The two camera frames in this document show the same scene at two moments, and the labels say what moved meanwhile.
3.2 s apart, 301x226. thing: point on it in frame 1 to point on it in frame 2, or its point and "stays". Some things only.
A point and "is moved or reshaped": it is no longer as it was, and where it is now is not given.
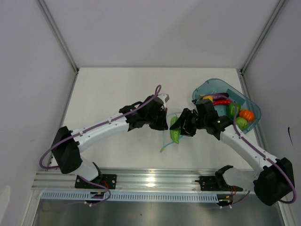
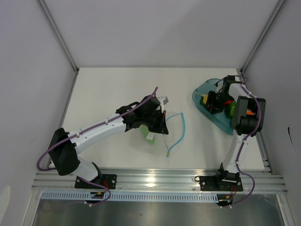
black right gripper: [186, 130] to [217, 108]
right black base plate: [216, 183] stays
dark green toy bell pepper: [230, 109] stays
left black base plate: [109, 181] stays
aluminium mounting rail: [129, 181] stays
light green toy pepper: [175, 133] to [145, 132]
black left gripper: [162, 125] stays
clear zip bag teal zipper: [167, 139] is moved or reshaped
